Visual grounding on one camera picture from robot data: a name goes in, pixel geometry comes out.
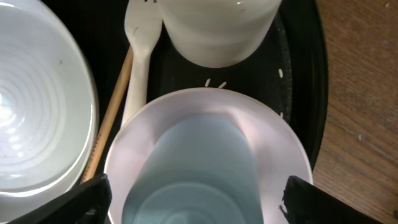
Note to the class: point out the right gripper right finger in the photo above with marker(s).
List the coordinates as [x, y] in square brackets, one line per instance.
[304, 203]

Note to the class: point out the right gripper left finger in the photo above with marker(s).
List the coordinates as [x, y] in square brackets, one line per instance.
[86, 204]

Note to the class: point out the white dinner plate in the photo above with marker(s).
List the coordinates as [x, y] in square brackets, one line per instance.
[49, 108]

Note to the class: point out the wooden chopstick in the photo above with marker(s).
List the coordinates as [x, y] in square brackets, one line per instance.
[110, 115]

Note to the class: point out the white small bowl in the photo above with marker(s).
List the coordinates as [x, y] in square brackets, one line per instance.
[276, 149]

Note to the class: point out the light blue cup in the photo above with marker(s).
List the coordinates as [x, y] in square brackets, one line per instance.
[201, 170]

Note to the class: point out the round black serving tray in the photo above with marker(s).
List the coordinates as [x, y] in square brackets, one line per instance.
[288, 72]

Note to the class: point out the white cup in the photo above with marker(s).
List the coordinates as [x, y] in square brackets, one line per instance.
[217, 33]

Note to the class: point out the white plastic fork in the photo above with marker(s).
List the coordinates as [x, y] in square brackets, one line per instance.
[143, 26]

